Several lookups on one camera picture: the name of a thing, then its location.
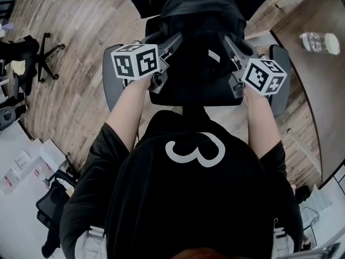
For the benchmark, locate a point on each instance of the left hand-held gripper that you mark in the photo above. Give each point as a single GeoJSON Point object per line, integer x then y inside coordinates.
{"type": "Point", "coordinates": [134, 62]}

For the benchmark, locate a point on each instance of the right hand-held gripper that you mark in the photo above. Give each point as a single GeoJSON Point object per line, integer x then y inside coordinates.
{"type": "Point", "coordinates": [264, 77]}

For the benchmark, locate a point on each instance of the black backpack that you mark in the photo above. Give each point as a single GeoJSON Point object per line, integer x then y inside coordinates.
{"type": "Point", "coordinates": [205, 15]}

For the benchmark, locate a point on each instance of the black mesh office chair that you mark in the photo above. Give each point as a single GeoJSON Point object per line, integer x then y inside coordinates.
{"type": "Point", "coordinates": [188, 98]}

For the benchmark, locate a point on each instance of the person's left forearm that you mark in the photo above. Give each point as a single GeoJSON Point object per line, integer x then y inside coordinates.
{"type": "Point", "coordinates": [129, 112]}

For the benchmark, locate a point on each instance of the person's right forearm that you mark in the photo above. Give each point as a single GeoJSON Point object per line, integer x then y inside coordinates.
{"type": "Point", "coordinates": [261, 123]}

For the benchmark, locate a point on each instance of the black swivel chair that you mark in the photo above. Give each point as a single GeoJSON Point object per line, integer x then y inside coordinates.
{"type": "Point", "coordinates": [43, 58]}
{"type": "Point", "coordinates": [51, 204]}

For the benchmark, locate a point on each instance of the clear plastic bottle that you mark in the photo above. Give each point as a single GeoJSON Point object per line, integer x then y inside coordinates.
{"type": "Point", "coordinates": [312, 42]}

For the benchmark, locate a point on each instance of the dark brown table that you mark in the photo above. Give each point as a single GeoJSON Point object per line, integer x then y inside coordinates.
{"type": "Point", "coordinates": [318, 96]}

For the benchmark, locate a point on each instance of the person's black printed shirt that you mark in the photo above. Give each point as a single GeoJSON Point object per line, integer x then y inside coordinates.
{"type": "Point", "coordinates": [188, 198]}

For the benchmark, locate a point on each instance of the pale yellow cloth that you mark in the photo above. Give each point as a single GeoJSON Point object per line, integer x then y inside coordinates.
{"type": "Point", "coordinates": [20, 67]}

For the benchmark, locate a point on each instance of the white box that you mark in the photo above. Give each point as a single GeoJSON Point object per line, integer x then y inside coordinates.
{"type": "Point", "coordinates": [52, 155]}

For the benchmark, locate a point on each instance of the grey round device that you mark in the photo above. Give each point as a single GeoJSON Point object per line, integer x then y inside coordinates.
{"type": "Point", "coordinates": [6, 117]}

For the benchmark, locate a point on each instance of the white paper sheet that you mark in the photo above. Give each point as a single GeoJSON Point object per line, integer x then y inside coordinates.
{"type": "Point", "coordinates": [23, 159]}

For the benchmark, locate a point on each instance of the white desk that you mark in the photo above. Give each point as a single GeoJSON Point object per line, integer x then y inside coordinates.
{"type": "Point", "coordinates": [19, 225]}

